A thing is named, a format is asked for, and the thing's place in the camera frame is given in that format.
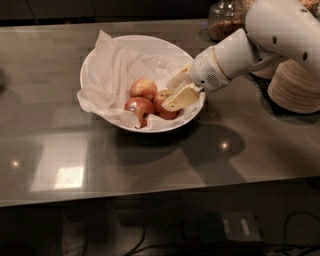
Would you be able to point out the white bowl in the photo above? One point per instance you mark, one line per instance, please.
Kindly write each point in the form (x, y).
(156, 46)

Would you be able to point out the glass jar with grains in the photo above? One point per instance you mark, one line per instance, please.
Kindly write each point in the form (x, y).
(225, 17)

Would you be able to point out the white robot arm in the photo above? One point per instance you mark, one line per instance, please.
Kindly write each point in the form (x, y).
(275, 30)

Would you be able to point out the dark box under table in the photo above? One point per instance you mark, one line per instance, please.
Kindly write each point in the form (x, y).
(218, 227)

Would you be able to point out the white crumpled paper liner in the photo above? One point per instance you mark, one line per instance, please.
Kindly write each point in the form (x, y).
(110, 76)

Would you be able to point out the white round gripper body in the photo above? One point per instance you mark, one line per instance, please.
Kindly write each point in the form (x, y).
(206, 69)

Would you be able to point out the black mat under stacks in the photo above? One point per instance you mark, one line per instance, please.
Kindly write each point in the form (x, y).
(262, 85)

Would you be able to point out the red yellow front apple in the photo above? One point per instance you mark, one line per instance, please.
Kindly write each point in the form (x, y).
(159, 111)

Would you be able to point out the rear stack of paper bowls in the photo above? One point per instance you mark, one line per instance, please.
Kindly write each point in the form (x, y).
(266, 73)

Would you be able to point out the dark red apple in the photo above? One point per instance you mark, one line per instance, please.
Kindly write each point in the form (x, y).
(141, 108)

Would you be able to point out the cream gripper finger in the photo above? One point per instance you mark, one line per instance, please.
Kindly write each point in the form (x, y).
(181, 97)
(181, 78)

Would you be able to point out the yellowish red back apple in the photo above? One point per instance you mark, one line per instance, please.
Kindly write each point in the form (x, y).
(143, 87)

